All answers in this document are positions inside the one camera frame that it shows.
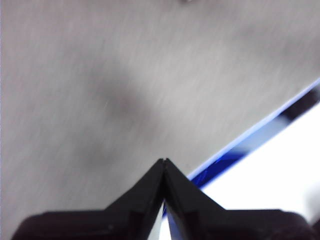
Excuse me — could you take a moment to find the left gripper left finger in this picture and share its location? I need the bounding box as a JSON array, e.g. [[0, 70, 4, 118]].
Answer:
[[11, 158, 165, 240]]

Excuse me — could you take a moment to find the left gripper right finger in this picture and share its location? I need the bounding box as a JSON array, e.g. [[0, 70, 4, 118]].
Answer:
[[163, 157, 320, 240]]

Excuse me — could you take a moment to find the blue table edge strip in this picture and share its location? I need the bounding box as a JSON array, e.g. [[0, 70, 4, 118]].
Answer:
[[186, 77, 320, 188]]

